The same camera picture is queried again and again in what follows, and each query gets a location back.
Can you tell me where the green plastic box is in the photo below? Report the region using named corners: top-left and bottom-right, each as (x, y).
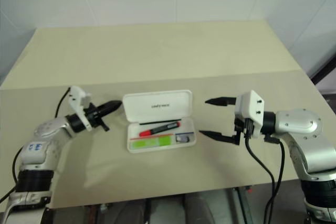
top-left (132, 135), bottom-right (176, 150)

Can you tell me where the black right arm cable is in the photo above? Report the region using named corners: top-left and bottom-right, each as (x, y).
top-left (244, 129), bottom-right (276, 224)
top-left (264, 134), bottom-right (286, 209)

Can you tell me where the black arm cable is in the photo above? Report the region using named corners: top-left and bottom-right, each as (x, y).
top-left (264, 134), bottom-right (286, 209)
top-left (0, 87), bottom-right (72, 203)
top-left (244, 129), bottom-right (276, 224)

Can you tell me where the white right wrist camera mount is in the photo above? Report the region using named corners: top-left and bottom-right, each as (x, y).
top-left (234, 90), bottom-right (265, 140)

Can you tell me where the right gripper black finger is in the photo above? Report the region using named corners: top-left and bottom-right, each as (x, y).
top-left (204, 96), bottom-right (238, 107)
top-left (198, 130), bottom-right (241, 146)

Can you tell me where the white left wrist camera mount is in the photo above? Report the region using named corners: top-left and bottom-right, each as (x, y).
top-left (68, 86), bottom-right (92, 131)

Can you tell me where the red and black marker pen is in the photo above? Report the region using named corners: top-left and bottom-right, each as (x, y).
top-left (138, 121), bottom-right (182, 137)

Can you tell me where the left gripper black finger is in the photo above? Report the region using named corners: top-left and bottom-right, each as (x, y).
top-left (98, 100), bottom-right (123, 111)
top-left (99, 104), bottom-right (122, 117)

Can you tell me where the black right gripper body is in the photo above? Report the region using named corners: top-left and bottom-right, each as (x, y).
top-left (233, 115), bottom-right (254, 140)

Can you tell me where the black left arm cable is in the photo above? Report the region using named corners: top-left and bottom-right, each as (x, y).
top-left (0, 87), bottom-right (72, 203)

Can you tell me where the metal table frame bar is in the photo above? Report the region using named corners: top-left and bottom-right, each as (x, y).
top-left (230, 186), bottom-right (255, 224)

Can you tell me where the white hinged pencil case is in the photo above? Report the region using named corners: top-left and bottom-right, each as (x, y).
top-left (122, 89), bottom-right (197, 154)

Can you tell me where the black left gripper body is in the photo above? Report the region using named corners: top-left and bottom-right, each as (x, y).
top-left (86, 102), bottom-right (111, 133)

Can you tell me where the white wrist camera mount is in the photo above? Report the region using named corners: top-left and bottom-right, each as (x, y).
top-left (68, 86), bottom-right (92, 131)
top-left (234, 90), bottom-right (265, 140)

